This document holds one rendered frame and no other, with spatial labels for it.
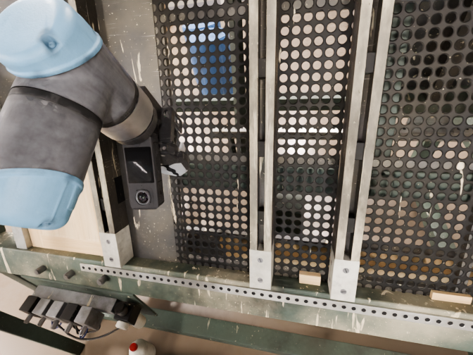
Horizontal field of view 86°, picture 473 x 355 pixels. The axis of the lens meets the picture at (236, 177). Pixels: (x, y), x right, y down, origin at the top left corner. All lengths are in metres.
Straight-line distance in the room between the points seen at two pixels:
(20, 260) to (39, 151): 1.09
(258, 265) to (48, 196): 0.60
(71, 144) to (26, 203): 0.06
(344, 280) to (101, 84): 0.69
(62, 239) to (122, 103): 0.90
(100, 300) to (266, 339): 0.82
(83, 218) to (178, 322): 0.85
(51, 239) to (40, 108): 0.96
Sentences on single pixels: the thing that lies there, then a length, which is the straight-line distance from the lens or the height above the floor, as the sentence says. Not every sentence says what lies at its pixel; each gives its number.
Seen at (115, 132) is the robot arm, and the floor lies 1.51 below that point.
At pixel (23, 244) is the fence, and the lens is 1.29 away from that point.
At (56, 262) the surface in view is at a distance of 1.19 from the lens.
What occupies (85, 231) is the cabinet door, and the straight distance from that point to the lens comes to 1.07.
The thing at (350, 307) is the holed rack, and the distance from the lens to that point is 0.85.
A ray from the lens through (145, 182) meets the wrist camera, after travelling 0.40.
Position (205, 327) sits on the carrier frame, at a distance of 1.58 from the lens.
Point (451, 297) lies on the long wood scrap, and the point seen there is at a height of 0.90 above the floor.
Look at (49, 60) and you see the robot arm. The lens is 0.26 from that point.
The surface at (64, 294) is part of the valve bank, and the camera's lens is 1.29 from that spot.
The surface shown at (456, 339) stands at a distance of 0.97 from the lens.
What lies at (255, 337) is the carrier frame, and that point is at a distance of 1.53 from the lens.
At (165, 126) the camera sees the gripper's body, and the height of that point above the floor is 1.45.
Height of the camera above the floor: 1.68
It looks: 46 degrees down
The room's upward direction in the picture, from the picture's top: 11 degrees counter-clockwise
